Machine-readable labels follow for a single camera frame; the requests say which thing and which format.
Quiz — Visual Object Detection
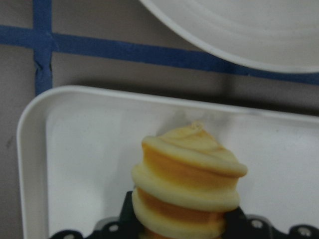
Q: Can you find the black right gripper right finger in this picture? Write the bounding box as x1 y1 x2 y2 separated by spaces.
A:
222 207 248 239

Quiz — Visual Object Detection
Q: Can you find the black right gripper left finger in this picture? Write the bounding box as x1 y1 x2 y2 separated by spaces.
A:
119 191 140 239

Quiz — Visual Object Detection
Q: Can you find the yellow twisted bread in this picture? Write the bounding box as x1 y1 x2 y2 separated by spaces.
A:
132 122 248 239

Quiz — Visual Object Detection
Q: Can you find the white rectangular tray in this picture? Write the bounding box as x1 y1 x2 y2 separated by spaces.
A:
17 86 319 239

